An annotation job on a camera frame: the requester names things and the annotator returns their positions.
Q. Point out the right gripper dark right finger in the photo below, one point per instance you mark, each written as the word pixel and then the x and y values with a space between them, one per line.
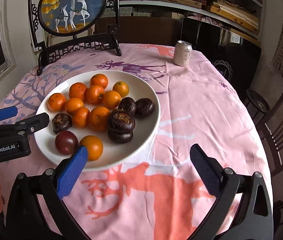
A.
pixel 208 169

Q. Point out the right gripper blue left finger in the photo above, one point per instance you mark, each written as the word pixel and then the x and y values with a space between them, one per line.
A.
pixel 69 175

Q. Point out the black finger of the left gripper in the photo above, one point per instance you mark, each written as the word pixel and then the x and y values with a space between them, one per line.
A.
pixel 32 124

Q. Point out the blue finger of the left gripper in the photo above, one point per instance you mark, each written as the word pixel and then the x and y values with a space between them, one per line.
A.
pixel 8 112

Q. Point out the dark passion fruit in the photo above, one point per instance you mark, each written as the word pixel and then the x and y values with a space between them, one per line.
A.
pixel 61 122
pixel 128 104
pixel 144 107
pixel 121 121

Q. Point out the large bumpy mandarin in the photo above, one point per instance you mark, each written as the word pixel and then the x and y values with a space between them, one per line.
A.
pixel 56 102

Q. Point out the dark red plum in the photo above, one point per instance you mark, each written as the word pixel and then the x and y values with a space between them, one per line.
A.
pixel 66 143

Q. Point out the smooth orange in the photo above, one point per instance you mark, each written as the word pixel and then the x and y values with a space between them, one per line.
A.
pixel 93 145

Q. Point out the partly hidden small mandarin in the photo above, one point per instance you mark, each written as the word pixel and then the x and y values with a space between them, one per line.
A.
pixel 80 117

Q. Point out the dark passion fruit hidden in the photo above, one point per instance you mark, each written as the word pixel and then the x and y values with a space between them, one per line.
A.
pixel 120 138

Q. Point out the dark passion fruit back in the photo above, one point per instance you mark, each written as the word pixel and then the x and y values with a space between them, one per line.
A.
pixel 144 107

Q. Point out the dark passion fruit front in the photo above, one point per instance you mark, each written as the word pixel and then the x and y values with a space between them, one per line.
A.
pixel 128 104

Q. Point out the large white plate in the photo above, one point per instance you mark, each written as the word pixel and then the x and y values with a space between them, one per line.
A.
pixel 143 134

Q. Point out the front orange on plate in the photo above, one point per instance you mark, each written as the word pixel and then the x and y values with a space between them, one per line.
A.
pixel 78 90

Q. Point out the orange on plate back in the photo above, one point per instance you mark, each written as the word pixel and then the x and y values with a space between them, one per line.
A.
pixel 99 80

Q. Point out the small orange on plate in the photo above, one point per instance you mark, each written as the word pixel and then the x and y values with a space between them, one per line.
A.
pixel 111 99

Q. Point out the black round stool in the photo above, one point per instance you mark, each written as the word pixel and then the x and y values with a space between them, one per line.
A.
pixel 256 106

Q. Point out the yellowish orange on plate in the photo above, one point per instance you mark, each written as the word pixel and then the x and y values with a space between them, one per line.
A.
pixel 122 88

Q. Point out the round deer embroidery screen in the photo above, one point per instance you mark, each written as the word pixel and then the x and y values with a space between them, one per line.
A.
pixel 56 27

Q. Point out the pale drink can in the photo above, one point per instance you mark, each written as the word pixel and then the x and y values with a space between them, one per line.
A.
pixel 182 53

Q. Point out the wooden shelf with boards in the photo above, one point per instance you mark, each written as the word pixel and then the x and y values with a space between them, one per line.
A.
pixel 201 0

